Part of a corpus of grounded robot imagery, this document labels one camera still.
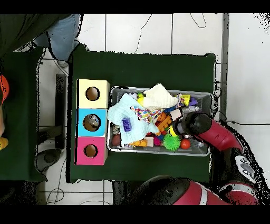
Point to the wooden box with three holes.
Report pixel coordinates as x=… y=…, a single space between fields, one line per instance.
x=84 y=99

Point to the yellow tennis ball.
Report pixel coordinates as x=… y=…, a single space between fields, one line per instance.
x=141 y=101

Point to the colourful polka dot cloth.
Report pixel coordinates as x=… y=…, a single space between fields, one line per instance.
x=145 y=114

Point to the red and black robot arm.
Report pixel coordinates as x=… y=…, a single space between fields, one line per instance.
x=217 y=133

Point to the cream waffle cloth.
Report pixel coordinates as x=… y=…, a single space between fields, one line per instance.
x=158 y=98

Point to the yellow toy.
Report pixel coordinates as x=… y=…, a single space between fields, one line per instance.
x=3 y=143

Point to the small black-white soccer ball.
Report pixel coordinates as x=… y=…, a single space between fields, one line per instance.
x=133 y=95

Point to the dark green table cloth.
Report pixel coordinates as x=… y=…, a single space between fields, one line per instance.
x=21 y=126
x=137 y=69

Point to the person's hand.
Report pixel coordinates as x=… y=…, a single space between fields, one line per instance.
x=1 y=120

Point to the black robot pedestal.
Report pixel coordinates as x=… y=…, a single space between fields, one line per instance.
x=120 y=192

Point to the blue plastic building block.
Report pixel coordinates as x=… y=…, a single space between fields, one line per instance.
x=126 y=125

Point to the orange object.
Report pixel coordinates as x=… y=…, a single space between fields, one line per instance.
x=4 y=86

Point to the yellow wedge block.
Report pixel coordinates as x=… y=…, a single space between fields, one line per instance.
x=186 y=99

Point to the clear packet with blue print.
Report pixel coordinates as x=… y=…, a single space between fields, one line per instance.
x=93 y=120

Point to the red-orange ball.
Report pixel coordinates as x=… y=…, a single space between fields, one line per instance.
x=185 y=144

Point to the plain yellow ball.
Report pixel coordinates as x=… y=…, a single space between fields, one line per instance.
x=171 y=132

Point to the grey metal post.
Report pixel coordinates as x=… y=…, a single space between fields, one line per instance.
x=224 y=42

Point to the green spiky rubber ball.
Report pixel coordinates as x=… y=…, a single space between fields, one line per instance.
x=172 y=142

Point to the person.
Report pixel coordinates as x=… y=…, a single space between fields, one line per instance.
x=21 y=27

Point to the mint green waffle cloth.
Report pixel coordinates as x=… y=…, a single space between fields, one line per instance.
x=126 y=112

